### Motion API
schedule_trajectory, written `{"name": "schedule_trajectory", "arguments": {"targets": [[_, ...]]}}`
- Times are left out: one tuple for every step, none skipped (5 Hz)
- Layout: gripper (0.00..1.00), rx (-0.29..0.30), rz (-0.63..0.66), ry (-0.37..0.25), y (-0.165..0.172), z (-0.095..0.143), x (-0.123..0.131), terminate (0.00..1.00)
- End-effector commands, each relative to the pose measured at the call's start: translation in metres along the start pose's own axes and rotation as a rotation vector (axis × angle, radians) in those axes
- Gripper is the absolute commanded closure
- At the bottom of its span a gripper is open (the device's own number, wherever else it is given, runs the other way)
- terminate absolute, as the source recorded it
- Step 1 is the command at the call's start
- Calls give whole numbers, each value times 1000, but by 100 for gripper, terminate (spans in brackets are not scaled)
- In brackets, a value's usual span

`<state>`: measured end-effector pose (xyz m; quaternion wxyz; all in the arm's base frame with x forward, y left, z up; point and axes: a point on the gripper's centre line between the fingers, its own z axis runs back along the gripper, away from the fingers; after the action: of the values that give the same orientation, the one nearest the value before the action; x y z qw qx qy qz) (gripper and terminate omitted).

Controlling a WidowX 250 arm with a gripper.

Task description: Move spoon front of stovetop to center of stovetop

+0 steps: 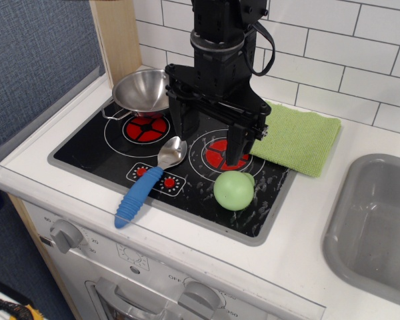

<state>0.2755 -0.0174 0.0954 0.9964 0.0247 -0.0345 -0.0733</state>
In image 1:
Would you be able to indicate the grey oven knob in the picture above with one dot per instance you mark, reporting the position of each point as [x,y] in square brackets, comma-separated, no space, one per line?
[200,300]

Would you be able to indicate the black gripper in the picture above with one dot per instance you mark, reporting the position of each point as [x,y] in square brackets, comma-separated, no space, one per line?
[218,85]

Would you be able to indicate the blue handled metal spoon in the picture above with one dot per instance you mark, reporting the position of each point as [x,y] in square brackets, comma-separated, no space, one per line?
[171,154]

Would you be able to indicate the green cloth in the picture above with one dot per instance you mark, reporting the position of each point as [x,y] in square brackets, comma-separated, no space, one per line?
[298,140]

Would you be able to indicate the stainless steel pot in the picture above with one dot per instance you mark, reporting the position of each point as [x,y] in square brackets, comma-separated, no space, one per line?
[142,94]

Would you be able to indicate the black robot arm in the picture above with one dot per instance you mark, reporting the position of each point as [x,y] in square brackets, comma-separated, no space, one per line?
[228,22]

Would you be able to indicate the grey sink basin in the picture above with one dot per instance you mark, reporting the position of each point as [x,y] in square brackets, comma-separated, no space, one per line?
[362,242]

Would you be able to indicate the wooden side panel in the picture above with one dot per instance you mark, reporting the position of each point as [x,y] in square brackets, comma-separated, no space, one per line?
[117,34]

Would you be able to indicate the oven door handle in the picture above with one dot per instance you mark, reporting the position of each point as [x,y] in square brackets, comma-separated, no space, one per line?
[133,302]

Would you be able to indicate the grey timer knob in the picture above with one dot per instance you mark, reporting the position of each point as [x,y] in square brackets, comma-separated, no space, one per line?
[65,235]

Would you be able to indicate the green toy ball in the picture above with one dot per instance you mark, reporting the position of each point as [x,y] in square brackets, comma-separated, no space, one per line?
[234,190]

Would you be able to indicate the black toy stovetop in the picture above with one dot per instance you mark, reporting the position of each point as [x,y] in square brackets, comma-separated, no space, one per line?
[116,152]

